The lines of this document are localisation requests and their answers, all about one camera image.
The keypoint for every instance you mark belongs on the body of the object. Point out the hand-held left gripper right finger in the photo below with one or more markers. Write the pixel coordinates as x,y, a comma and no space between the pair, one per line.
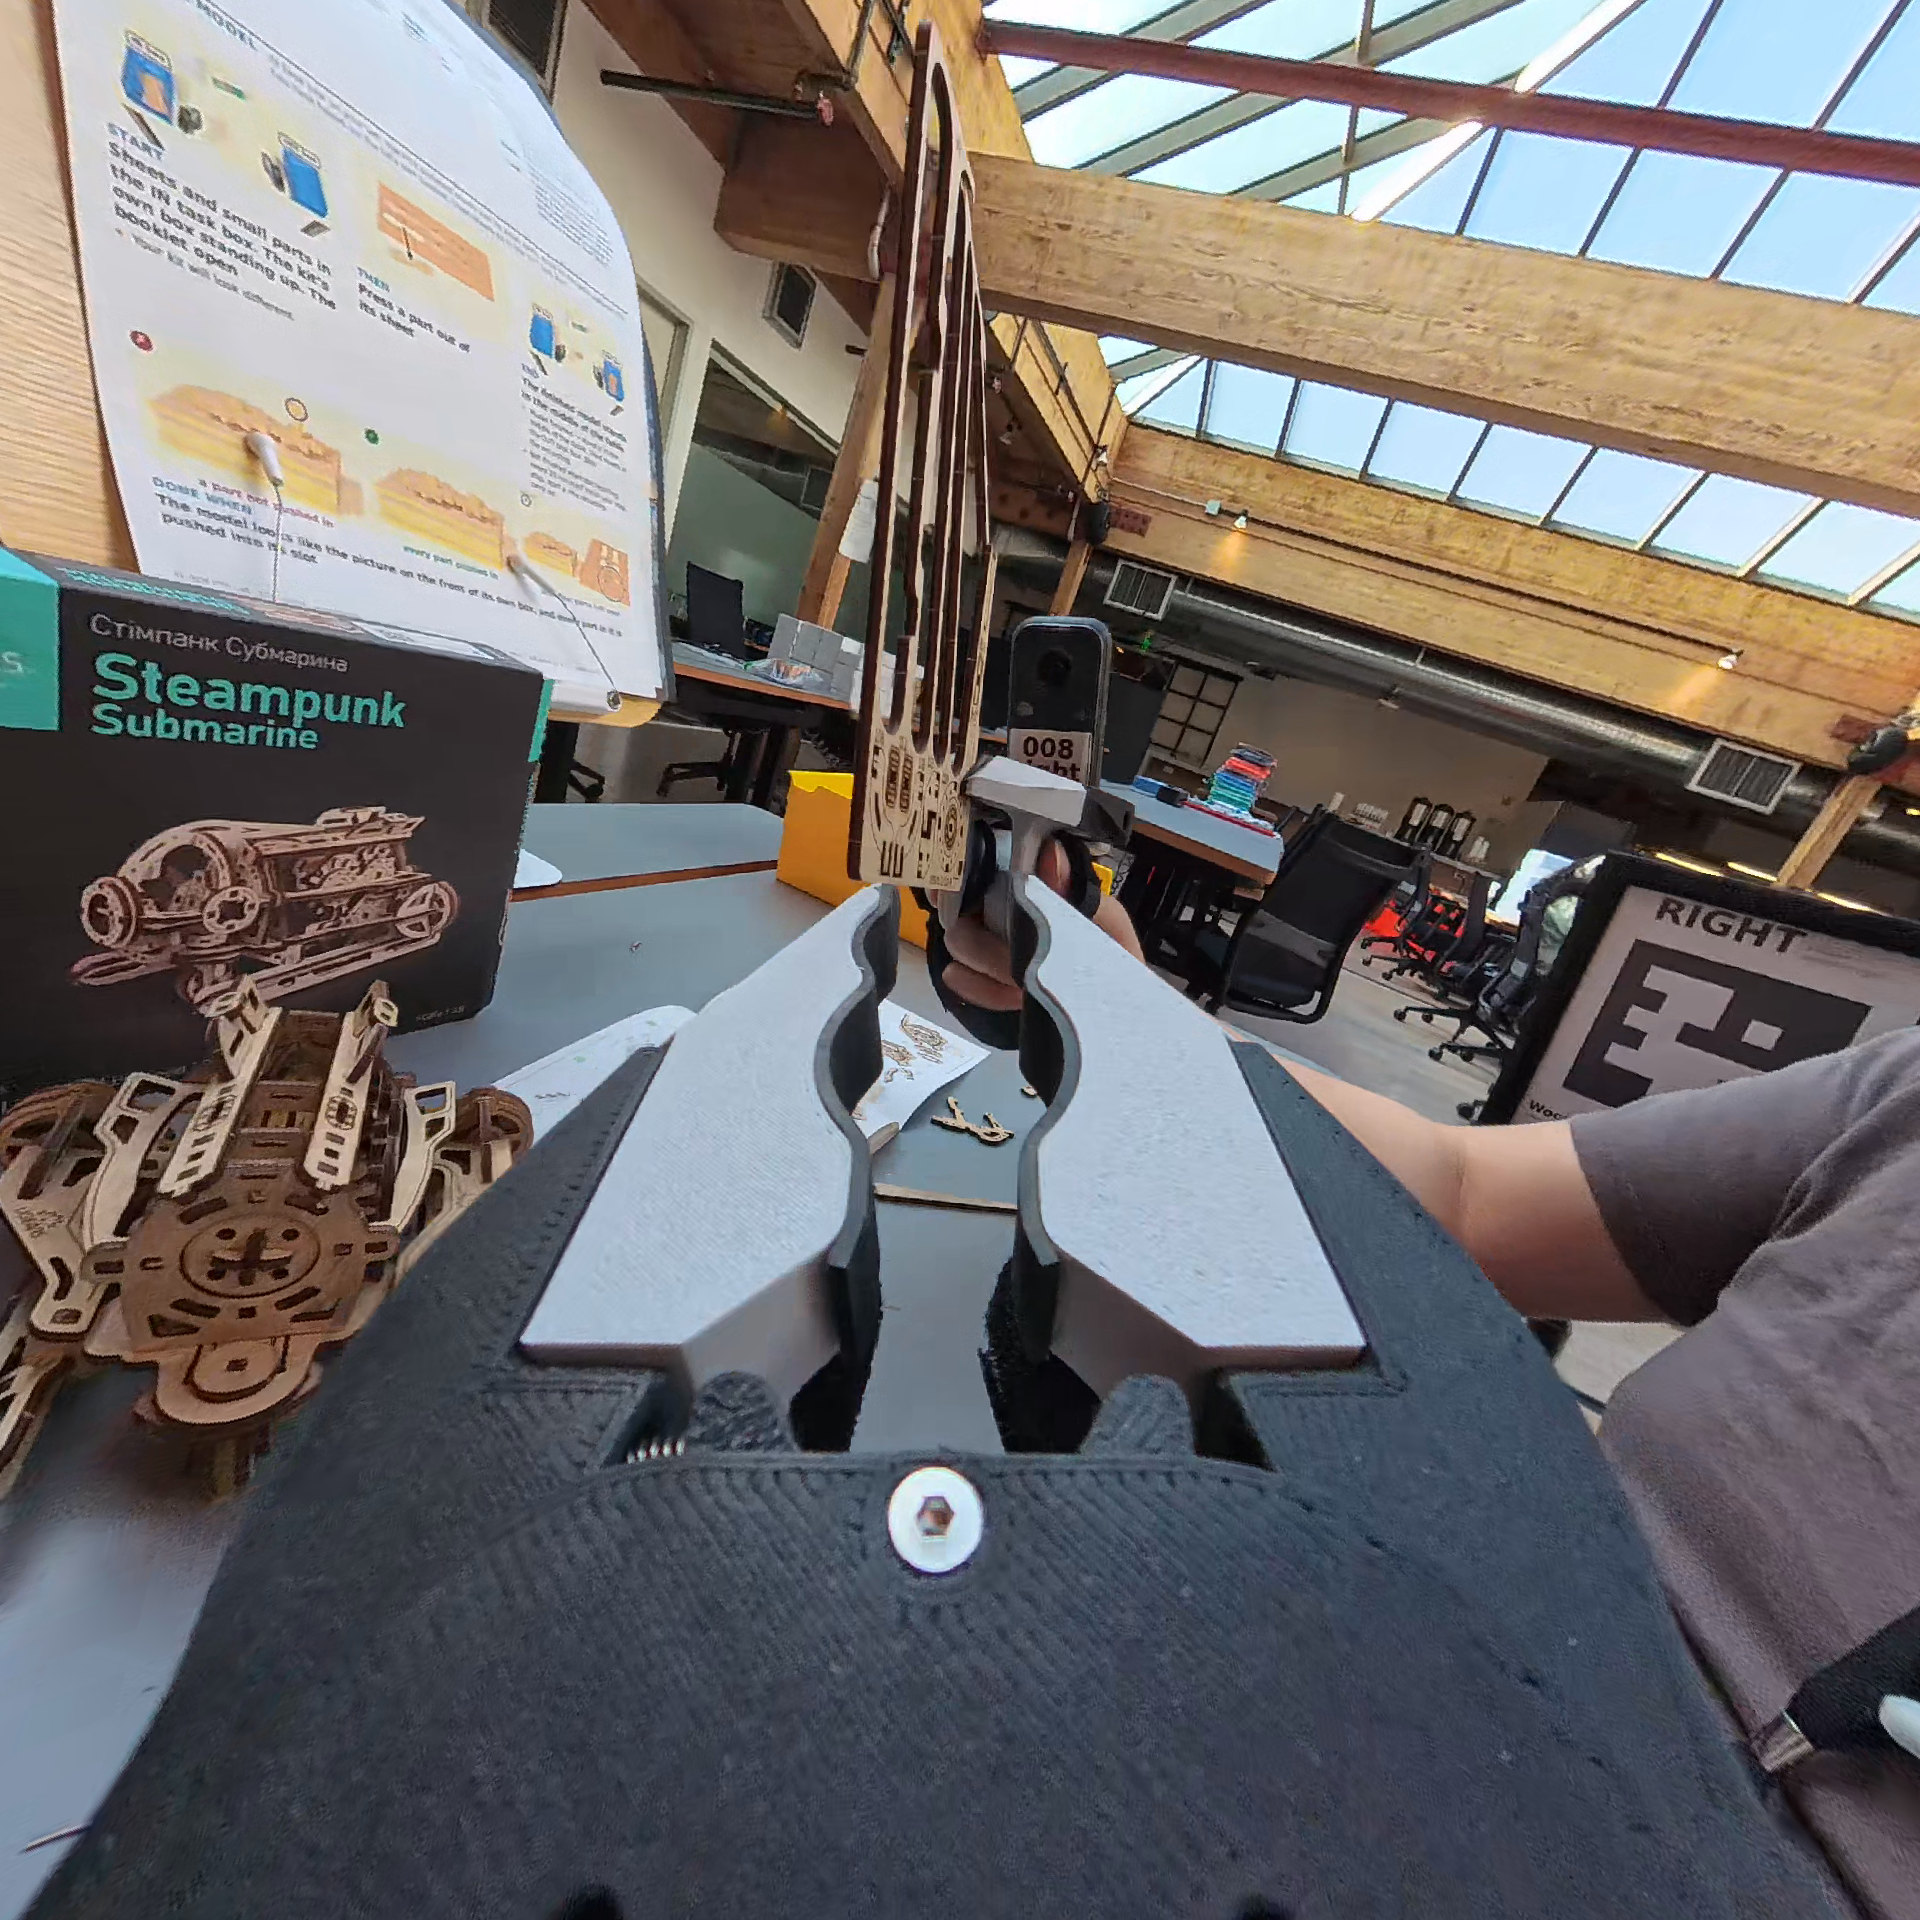
1185,1184

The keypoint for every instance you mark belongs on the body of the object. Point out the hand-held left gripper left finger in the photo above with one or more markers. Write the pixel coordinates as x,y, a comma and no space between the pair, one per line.
720,1184

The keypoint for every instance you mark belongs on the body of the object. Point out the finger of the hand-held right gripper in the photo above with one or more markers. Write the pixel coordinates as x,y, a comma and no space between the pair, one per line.
1002,785

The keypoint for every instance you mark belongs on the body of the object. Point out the wooden laser-cut part sheet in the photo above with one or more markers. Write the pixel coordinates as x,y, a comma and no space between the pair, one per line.
921,525

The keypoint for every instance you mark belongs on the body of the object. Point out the person's right forearm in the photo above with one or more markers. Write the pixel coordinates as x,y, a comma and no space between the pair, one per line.
1470,1200

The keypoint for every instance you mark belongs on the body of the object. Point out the wooden submarine model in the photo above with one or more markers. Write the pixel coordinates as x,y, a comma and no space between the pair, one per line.
224,1244

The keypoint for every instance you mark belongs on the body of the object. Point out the black model kit box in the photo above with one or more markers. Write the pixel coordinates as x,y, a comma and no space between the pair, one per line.
254,811

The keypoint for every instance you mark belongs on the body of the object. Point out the person's right hand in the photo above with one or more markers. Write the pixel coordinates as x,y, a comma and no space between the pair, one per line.
1084,884

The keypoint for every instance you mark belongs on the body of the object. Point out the yellow plastic bin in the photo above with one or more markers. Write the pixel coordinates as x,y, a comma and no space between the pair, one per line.
819,839

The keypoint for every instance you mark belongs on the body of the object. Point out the stack of coloured bins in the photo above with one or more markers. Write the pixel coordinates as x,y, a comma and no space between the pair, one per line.
1242,781

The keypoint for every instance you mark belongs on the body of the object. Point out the small wooden part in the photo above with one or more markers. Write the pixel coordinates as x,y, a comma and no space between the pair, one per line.
971,1121

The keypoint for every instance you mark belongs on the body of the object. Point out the flat ornate wooden part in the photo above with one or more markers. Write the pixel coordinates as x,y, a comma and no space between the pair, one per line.
906,1047

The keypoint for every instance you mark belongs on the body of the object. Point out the white paper sheet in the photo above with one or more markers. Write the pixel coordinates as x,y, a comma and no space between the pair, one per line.
944,1069

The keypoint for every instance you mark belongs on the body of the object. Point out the black office chair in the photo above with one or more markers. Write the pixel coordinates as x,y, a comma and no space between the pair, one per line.
1306,916

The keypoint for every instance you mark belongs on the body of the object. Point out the black monitor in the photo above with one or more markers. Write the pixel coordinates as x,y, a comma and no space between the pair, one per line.
716,608

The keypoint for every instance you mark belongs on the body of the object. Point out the black and white marker sign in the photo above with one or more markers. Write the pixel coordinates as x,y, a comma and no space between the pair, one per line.
1723,1020

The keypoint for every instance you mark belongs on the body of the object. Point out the person's grey shirt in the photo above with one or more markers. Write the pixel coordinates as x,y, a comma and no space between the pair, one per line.
1786,1349

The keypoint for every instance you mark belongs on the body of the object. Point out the printed instruction sheet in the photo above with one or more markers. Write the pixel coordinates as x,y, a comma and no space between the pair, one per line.
376,375

